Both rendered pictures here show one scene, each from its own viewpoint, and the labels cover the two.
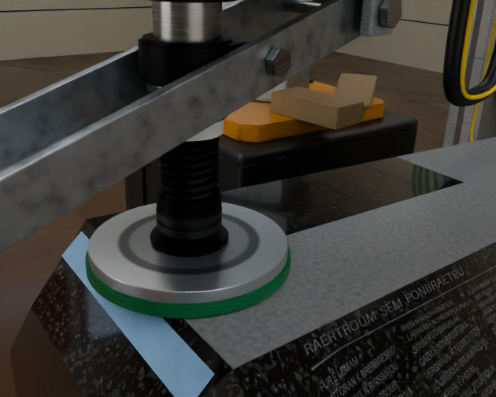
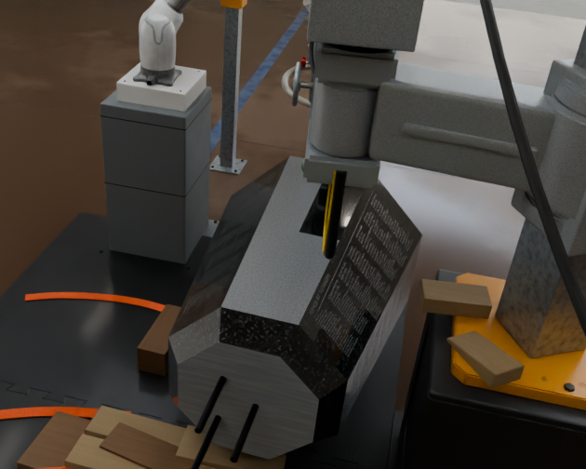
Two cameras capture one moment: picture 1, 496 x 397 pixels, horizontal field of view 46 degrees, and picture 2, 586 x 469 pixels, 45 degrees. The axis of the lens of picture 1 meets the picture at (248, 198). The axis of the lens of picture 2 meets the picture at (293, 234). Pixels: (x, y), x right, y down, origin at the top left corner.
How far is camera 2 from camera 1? 2.94 m
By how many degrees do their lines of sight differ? 111
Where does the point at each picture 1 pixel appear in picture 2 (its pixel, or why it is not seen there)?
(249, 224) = not seen: hidden behind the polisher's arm
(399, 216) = (301, 204)
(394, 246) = (291, 191)
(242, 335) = (296, 160)
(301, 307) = (292, 168)
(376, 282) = (285, 179)
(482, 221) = (277, 210)
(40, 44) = not seen: outside the picture
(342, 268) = (296, 180)
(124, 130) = not seen: hidden behind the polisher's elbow
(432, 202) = (299, 214)
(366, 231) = (303, 194)
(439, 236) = (284, 199)
